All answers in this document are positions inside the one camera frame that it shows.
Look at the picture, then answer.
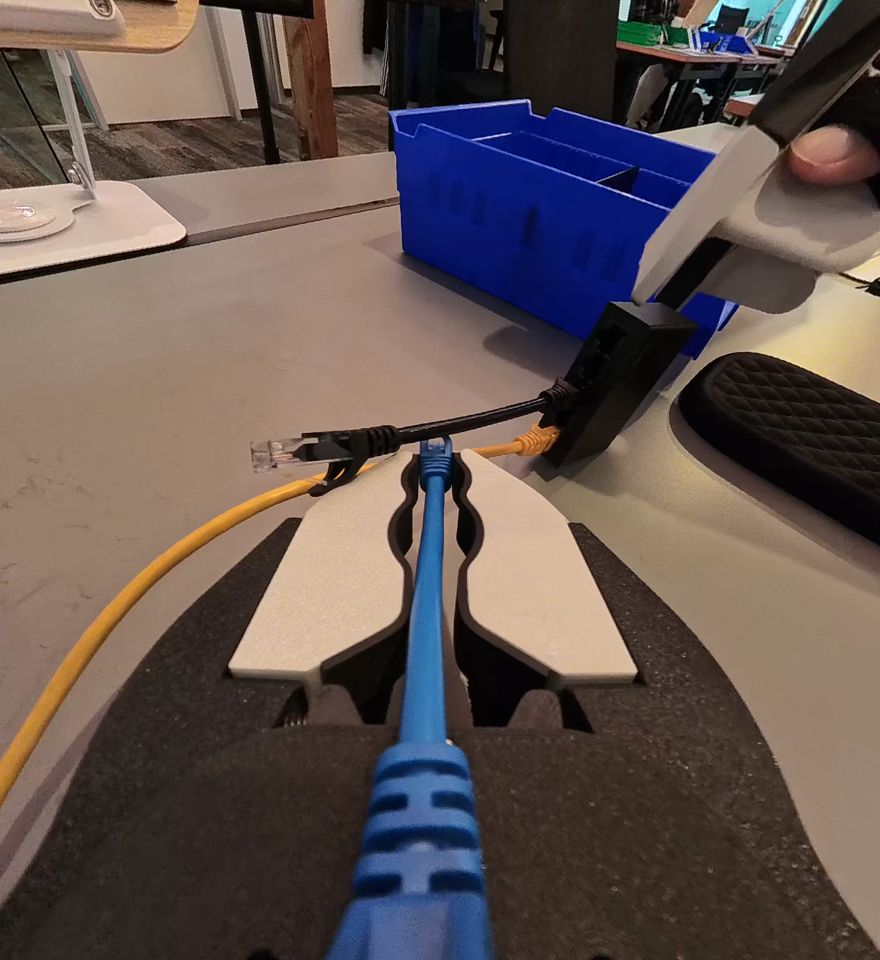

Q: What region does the black network switch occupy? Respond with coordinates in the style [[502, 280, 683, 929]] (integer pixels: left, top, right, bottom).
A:
[[538, 300, 700, 469]]

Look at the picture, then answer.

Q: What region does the black ethernet cable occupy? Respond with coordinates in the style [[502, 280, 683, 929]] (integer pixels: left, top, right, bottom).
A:
[[250, 383, 579, 475]]

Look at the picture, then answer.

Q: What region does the black textured pad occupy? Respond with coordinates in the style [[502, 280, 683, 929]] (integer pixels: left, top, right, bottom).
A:
[[677, 353, 880, 565]]

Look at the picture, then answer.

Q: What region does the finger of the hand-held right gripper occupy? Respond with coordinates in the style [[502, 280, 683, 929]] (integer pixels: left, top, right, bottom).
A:
[[631, 128, 786, 310], [701, 168, 880, 316]]

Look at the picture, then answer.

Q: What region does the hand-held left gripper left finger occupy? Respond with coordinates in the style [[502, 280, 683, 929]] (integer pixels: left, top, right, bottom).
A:
[[230, 450, 423, 684]]

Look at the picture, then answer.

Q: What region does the blue ethernet cable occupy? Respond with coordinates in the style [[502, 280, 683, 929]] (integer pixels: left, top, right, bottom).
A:
[[328, 435, 496, 960]]

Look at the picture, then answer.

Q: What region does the yellow ethernet cable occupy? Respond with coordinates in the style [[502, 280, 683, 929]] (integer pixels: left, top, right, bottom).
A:
[[0, 425, 564, 886]]

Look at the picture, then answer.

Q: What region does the black office chair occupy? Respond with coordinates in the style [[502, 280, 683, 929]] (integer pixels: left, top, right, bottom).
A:
[[503, 0, 621, 121]]

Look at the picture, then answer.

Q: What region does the person's right hand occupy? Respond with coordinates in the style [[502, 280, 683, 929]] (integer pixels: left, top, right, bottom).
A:
[[785, 125, 880, 189]]

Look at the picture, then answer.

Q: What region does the green-topped table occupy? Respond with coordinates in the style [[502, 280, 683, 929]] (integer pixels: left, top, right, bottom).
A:
[[617, 18, 778, 129]]

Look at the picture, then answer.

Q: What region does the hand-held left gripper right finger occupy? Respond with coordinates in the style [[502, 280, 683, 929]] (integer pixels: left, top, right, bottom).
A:
[[455, 447, 643, 691]]

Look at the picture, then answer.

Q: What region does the white stand base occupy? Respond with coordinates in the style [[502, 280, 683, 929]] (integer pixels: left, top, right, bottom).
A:
[[0, 180, 189, 286]]

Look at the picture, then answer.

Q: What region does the wooden pillar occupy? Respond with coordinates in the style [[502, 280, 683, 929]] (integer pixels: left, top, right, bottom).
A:
[[283, 0, 340, 162]]

